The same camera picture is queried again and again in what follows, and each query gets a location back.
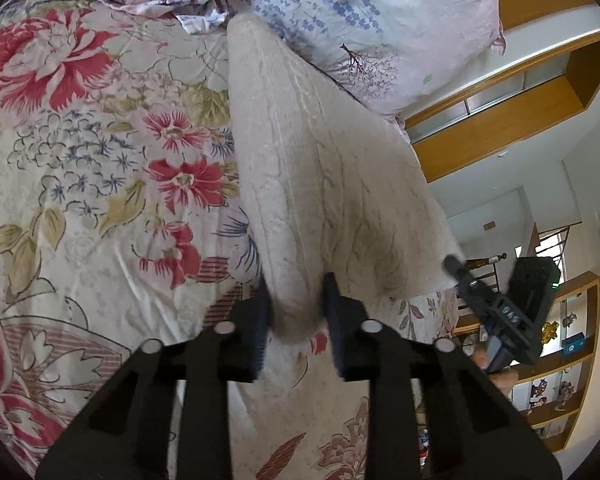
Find wooden display shelf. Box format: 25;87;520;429
509;271;600;453

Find floral bed sheet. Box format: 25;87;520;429
0;0;452;479

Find beige cable knit sweater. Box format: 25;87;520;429
227;14;460;342

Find right floral pillow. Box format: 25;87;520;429
227;0;502;117

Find person's right hand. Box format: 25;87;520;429
471;347;518;396

